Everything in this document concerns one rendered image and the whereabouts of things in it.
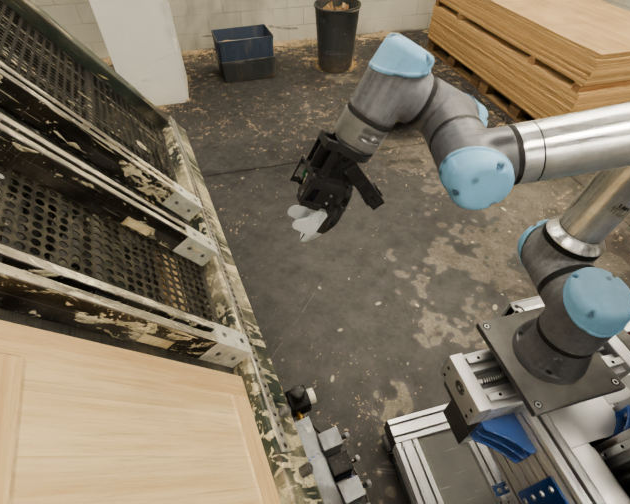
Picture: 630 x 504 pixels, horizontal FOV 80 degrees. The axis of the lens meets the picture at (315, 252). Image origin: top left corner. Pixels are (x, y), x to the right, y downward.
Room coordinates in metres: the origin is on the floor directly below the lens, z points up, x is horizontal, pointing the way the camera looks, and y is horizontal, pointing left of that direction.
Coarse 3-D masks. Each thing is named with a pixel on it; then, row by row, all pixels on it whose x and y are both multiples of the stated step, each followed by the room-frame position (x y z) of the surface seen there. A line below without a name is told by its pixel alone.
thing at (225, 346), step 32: (0, 256) 0.38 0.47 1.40; (32, 256) 0.40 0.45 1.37; (0, 288) 0.34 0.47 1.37; (32, 288) 0.35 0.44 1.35; (64, 288) 0.37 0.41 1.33; (96, 288) 0.41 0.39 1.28; (64, 320) 0.35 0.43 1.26; (96, 320) 0.37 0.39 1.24; (128, 320) 0.39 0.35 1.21; (160, 320) 0.41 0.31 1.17; (192, 320) 0.46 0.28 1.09; (192, 352) 0.41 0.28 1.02; (224, 352) 0.44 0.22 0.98
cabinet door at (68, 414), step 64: (0, 320) 0.30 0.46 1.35; (0, 384) 0.21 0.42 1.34; (64, 384) 0.24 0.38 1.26; (128, 384) 0.28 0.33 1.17; (192, 384) 0.33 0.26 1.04; (0, 448) 0.13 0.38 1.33; (64, 448) 0.15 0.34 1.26; (128, 448) 0.17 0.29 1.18; (192, 448) 0.20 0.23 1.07; (256, 448) 0.24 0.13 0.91
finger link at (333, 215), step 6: (342, 204) 0.48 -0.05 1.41; (330, 210) 0.48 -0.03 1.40; (336, 210) 0.47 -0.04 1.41; (342, 210) 0.47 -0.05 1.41; (330, 216) 0.47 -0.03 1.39; (336, 216) 0.47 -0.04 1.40; (324, 222) 0.47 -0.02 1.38; (330, 222) 0.47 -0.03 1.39; (336, 222) 0.47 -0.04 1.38; (318, 228) 0.48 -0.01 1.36; (324, 228) 0.47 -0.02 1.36; (330, 228) 0.47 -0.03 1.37
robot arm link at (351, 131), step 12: (348, 108) 0.55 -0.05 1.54; (348, 120) 0.50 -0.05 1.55; (360, 120) 0.56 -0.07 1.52; (336, 132) 0.51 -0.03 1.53; (348, 132) 0.50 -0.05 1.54; (360, 132) 0.49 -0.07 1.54; (372, 132) 0.49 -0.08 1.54; (384, 132) 0.50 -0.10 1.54; (348, 144) 0.49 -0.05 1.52; (360, 144) 0.49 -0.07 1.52; (372, 144) 0.49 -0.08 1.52
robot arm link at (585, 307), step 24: (552, 288) 0.45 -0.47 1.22; (576, 288) 0.42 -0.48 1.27; (600, 288) 0.42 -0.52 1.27; (624, 288) 0.42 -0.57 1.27; (552, 312) 0.41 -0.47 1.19; (576, 312) 0.38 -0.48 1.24; (600, 312) 0.37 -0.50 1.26; (624, 312) 0.37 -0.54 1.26; (552, 336) 0.38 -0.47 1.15; (576, 336) 0.36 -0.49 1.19; (600, 336) 0.35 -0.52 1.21
